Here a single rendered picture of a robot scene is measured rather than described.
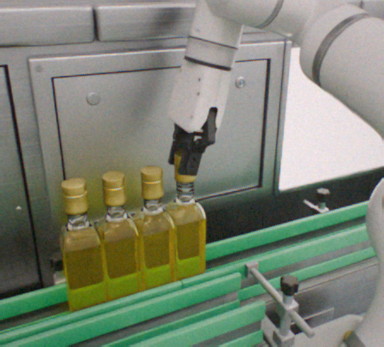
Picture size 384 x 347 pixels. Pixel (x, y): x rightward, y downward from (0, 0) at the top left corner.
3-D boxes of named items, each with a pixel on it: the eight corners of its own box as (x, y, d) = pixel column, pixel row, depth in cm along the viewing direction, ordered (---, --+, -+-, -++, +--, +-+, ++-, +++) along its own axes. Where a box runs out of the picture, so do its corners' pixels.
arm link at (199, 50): (177, 32, 65) (173, 51, 65) (202, 40, 57) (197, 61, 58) (219, 43, 68) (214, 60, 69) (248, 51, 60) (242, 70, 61)
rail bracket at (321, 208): (308, 229, 101) (314, 178, 96) (327, 244, 95) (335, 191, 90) (294, 233, 99) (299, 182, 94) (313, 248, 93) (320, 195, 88)
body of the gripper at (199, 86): (174, 45, 65) (159, 115, 68) (202, 56, 56) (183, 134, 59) (216, 55, 68) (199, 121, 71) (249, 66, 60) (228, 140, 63)
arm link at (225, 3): (310, -24, 52) (253, -49, 47) (285, 61, 55) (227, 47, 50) (237, -27, 64) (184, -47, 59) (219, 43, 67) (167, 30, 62)
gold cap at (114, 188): (123, 194, 66) (122, 169, 65) (129, 204, 63) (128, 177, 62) (101, 198, 65) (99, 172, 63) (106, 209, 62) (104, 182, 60)
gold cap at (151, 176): (159, 188, 68) (158, 163, 67) (167, 197, 65) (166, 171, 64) (138, 192, 67) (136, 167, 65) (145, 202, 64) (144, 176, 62)
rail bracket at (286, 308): (255, 296, 78) (259, 239, 74) (315, 367, 64) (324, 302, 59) (241, 301, 77) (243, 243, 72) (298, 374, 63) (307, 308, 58)
